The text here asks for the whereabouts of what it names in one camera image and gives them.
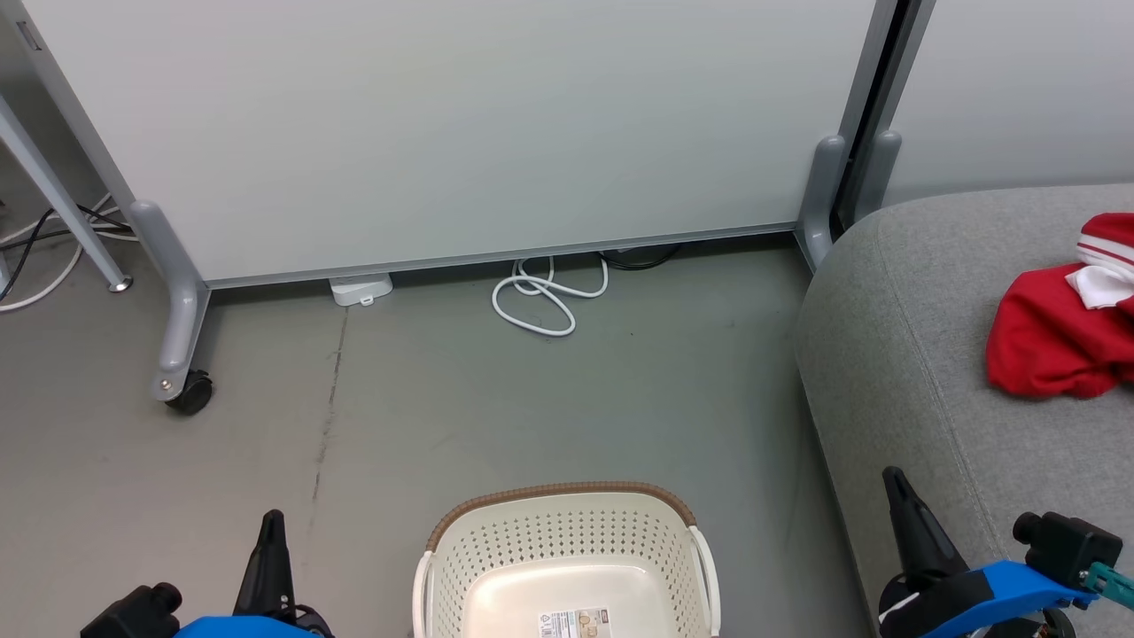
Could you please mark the printed basket label sticker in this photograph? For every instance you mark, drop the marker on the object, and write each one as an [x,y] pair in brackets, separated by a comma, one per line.
[576,624]

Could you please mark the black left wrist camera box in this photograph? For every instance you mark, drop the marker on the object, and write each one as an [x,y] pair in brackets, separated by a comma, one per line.
[133,611]

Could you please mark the wide white partition board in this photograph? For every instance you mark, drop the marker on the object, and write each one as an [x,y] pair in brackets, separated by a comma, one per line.
[461,124]

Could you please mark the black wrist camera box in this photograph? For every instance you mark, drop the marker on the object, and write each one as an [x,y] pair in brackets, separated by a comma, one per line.
[133,611]
[1067,545]

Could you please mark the grey slanted table leg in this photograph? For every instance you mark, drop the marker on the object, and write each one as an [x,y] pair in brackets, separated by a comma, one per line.
[62,208]

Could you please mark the white floor power box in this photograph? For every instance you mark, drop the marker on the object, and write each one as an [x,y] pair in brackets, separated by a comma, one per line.
[361,288]

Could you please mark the red garment with white trim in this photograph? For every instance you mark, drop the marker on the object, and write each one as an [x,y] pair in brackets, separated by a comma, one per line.
[1045,332]

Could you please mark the grey partition foot with caster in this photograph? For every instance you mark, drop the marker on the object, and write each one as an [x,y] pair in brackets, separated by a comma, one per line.
[182,310]

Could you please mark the grey fabric sofa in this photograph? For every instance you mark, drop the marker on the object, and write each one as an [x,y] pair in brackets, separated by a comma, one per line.
[930,372]

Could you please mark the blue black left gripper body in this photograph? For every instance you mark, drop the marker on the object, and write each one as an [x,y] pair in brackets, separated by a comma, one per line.
[239,627]

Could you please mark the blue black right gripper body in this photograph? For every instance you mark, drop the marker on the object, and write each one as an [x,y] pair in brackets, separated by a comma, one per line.
[983,598]

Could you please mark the grey upright partition foot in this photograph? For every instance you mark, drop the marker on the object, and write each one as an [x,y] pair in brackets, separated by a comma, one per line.
[822,190]
[879,168]

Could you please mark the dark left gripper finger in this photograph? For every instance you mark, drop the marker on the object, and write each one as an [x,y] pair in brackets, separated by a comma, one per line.
[268,567]

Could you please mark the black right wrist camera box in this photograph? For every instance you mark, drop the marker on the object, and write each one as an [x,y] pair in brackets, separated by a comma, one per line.
[1067,545]

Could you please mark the cream perforated laundry basket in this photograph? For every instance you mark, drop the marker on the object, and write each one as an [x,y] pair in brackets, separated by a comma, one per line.
[567,549]

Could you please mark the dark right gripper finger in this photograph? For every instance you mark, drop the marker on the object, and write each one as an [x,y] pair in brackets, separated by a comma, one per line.
[921,545]

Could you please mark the narrow white partition board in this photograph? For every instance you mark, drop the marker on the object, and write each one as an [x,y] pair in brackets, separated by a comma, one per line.
[1019,89]

